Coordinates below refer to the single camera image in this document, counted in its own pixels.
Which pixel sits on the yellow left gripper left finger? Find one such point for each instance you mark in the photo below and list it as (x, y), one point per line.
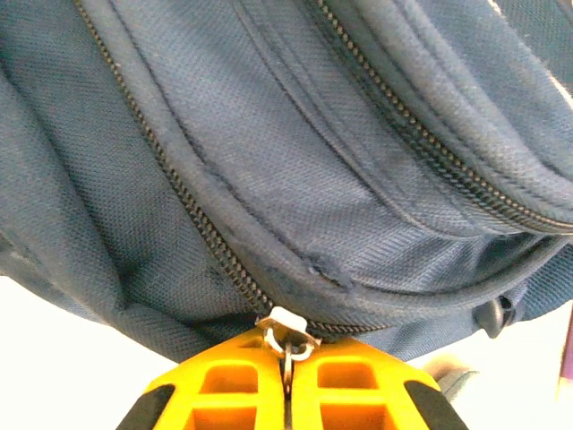
(224, 389)

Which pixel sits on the navy blue student backpack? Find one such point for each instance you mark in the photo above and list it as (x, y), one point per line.
(268, 157)

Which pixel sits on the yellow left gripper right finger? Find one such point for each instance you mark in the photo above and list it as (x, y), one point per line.
(358, 389)

